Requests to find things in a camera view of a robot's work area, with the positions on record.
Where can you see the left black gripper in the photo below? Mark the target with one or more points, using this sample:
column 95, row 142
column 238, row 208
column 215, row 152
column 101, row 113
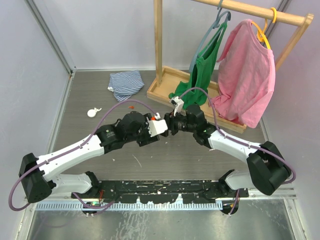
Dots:
column 147, row 139

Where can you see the pink t-shirt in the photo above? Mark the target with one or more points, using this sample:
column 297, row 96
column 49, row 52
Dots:
column 246, row 76

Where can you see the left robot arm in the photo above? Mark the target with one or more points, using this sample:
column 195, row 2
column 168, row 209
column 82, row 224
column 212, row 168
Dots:
column 43, row 176

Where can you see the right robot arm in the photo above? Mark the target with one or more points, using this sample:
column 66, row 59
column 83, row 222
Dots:
column 266, row 170

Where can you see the green tank top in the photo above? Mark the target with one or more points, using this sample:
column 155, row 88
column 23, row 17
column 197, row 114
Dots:
column 200, row 76

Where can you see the yellow clothes hanger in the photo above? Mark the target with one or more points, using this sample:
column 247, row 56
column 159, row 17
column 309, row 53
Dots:
column 261, row 33

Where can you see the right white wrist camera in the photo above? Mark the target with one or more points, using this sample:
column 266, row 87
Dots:
column 178, row 103

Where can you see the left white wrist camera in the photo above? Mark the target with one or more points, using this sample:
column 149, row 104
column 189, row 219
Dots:
column 157, row 127

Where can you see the wooden clothes rack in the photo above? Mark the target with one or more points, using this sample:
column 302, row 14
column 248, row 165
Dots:
column 168, row 78

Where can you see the white earbud case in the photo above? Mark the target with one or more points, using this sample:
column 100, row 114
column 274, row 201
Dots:
column 91, row 113

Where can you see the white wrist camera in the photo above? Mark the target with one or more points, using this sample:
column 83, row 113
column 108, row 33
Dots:
column 178, row 103
column 157, row 127

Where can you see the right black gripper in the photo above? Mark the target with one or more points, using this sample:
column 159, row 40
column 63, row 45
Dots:
column 171, row 120

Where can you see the blue striped folded cloth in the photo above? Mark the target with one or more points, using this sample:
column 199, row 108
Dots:
column 125, row 84

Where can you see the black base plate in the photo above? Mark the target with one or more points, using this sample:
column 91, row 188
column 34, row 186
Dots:
column 159, row 191

